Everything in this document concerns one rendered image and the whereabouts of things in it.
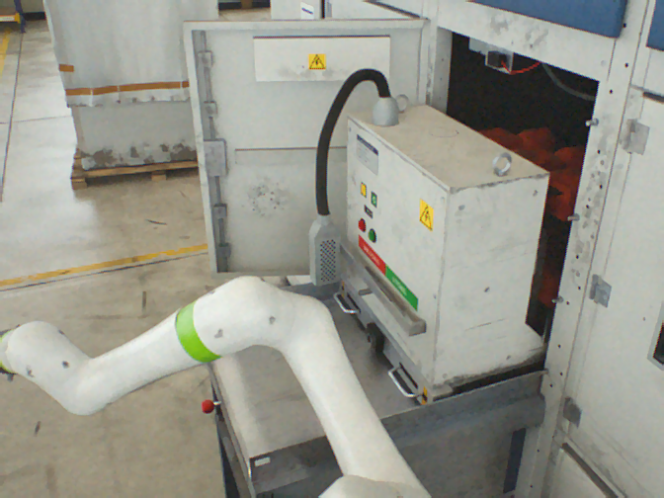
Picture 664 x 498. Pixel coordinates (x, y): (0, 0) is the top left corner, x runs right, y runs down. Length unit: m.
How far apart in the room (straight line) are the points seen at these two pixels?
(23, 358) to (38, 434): 1.55
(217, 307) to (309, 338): 0.19
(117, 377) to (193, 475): 1.27
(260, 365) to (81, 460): 1.24
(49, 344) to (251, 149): 0.78
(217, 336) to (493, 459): 0.78
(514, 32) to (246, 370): 0.98
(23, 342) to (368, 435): 0.66
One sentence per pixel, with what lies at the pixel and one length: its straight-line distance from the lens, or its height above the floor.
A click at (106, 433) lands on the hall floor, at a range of 2.80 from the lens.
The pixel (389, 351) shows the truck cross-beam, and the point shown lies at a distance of 1.58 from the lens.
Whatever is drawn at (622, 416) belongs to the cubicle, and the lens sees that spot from 1.36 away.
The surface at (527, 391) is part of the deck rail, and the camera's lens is 1.57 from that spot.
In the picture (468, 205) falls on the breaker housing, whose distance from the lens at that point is 1.23.
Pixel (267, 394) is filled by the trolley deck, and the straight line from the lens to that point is 1.54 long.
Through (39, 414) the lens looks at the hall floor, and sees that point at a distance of 2.98.
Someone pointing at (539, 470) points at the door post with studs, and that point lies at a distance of 1.70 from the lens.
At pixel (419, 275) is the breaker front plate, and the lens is 1.36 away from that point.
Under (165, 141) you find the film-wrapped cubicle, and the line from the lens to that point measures 4.97.
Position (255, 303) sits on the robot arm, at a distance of 1.11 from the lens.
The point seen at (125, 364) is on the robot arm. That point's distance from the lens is 1.30.
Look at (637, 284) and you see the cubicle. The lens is 1.23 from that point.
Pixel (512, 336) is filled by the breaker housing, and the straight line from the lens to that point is 1.48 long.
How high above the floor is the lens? 1.86
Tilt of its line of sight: 29 degrees down
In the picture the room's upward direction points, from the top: straight up
